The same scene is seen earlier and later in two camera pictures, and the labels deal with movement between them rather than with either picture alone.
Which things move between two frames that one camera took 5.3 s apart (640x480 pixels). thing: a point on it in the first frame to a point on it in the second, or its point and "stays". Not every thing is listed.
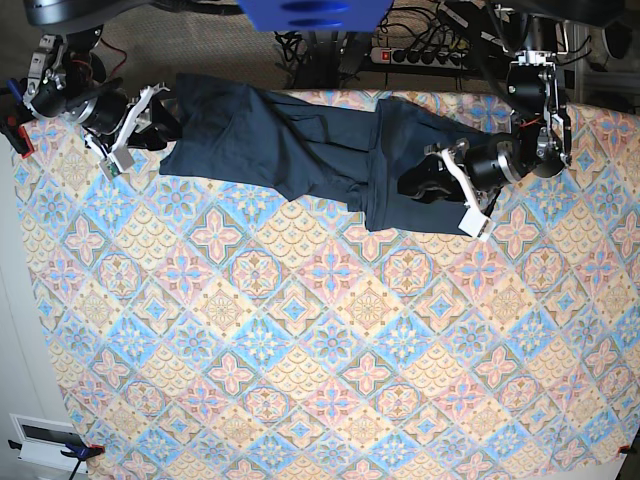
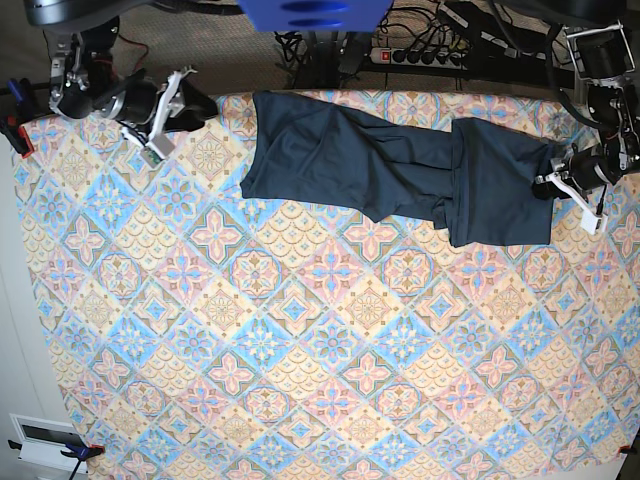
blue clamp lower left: [77, 451] stays
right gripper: [433, 180] to [586, 168]
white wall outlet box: [42, 442] stays
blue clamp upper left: [15, 90] stays
